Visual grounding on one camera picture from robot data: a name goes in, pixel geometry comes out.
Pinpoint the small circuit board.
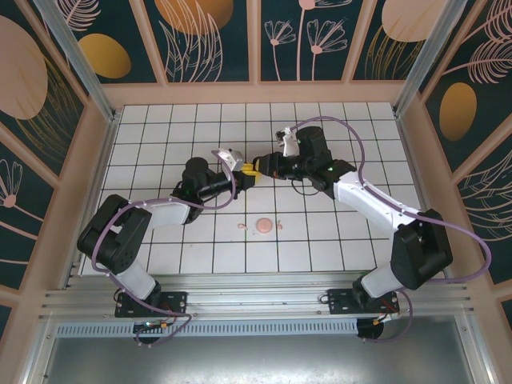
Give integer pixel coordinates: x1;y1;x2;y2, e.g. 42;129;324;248
133;318;171;334

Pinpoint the grey metal sheet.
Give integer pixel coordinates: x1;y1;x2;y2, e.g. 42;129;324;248
23;335;493;384

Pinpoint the black round disc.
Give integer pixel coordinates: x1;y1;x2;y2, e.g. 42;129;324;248
354;318;386;342

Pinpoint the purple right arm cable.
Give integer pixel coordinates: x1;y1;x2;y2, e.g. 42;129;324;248
294;115;492;345

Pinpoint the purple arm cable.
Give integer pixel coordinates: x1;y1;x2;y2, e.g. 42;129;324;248
294;115;492;345
91;150;237;348

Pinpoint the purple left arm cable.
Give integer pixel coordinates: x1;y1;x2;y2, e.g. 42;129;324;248
91;150;237;348

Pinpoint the thin black cable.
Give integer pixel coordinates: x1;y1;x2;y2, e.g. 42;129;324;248
290;179;323;196

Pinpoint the aluminium table side rail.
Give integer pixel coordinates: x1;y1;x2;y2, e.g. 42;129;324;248
63;114;121;290
395;114;471;291

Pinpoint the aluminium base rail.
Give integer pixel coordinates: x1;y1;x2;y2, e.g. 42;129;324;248
38;271;483;321

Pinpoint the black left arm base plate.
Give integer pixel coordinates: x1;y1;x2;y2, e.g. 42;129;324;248
114;290;189;319

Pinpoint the aluminium frame post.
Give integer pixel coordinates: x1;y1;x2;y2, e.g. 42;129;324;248
393;0;456;118
39;0;122;123

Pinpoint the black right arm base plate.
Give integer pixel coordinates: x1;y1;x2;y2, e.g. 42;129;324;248
326;287;401;317

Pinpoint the grey slotted cable duct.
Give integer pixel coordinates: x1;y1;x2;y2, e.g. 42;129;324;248
55;318;360;338

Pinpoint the yellow connector with red wires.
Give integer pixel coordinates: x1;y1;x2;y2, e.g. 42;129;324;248
371;306;402;326

